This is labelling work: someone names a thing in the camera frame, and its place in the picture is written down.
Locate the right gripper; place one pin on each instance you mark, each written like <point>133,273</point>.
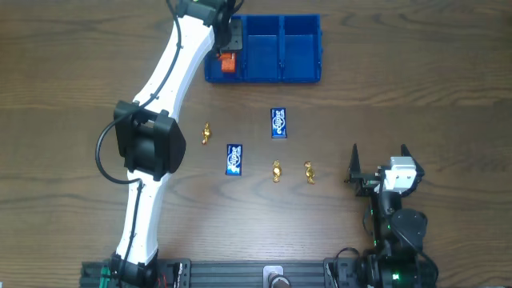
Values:
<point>367,185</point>

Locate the gold candy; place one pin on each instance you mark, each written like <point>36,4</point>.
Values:
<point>309,173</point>
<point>206,133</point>
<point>276,171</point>

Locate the mounting rail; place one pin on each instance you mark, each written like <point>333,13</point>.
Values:
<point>232,274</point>

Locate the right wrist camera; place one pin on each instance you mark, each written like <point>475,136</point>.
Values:
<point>400,172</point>

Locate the blue candy pack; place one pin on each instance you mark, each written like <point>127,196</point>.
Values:
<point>234,160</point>
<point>278,122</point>

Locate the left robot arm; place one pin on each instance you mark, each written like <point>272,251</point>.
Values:
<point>184,64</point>

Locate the blue tray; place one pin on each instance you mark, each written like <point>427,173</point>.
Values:
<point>262,56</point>

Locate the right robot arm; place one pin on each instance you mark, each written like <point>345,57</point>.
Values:
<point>408,224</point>

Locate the orange candy box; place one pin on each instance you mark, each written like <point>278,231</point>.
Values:
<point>229,65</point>

